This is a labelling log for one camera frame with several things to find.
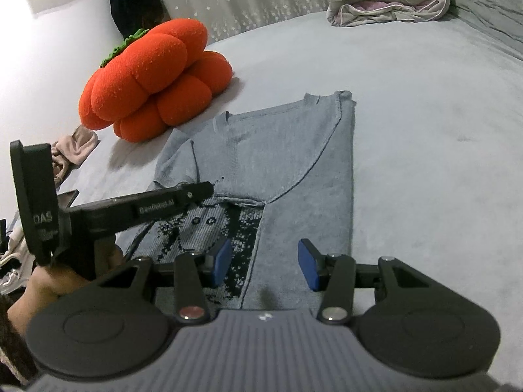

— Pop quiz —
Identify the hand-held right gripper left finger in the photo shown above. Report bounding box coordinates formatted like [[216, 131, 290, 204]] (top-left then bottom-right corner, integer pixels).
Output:
[[96, 237, 233, 324]]

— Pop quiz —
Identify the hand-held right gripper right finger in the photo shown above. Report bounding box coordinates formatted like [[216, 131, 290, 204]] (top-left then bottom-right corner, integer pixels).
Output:
[[297, 237, 434, 324]]

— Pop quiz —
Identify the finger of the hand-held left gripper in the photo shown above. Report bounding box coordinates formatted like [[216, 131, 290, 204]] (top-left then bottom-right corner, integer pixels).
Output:
[[69, 182, 215, 239]]

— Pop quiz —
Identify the grey patterned knit sweater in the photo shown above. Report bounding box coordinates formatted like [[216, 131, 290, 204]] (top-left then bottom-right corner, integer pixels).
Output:
[[123, 90, 358, 311]]

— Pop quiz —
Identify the person's left forearm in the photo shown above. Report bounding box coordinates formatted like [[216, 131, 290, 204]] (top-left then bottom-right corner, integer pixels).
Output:
[[0, 294, 45, 388]]

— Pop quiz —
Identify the person's left hand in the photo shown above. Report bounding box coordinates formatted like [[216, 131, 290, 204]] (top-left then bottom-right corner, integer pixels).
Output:
[[8, 244, 127, 331]]

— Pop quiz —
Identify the white cloth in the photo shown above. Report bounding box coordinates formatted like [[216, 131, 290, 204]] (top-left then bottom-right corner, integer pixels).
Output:
[[0, 212, 35, 295]]

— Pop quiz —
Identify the beige crumpled cloth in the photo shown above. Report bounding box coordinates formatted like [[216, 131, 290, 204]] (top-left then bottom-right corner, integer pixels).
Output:
[[51, 126, 101, 184]]

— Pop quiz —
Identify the orange pumpkin plush pillow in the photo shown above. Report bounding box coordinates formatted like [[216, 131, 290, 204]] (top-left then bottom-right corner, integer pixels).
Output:
[[77, 18, 233, 143]]

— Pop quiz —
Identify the grey bed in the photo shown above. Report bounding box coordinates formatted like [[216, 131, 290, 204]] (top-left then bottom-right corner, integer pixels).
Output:
[[0, 8, 523, 376]]

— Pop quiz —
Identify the black hanging garment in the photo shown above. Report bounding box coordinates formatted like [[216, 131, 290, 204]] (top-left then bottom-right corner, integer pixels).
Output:
[[105, 0, 164, 39]]

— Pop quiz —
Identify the grey star print curtain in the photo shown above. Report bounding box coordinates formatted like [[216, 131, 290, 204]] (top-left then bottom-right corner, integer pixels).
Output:
[[139, 0, 331, 45]]

